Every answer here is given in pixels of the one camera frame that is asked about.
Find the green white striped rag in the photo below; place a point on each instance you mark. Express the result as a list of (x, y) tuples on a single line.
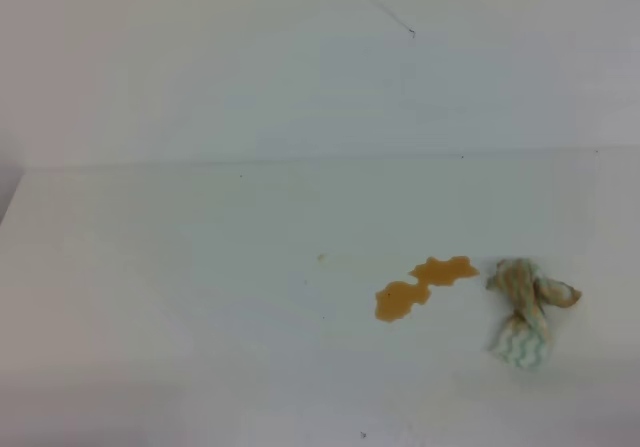
[(524, 340)]

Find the brown coffee stain puddle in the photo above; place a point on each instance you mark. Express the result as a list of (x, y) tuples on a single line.
[(397, 299)]

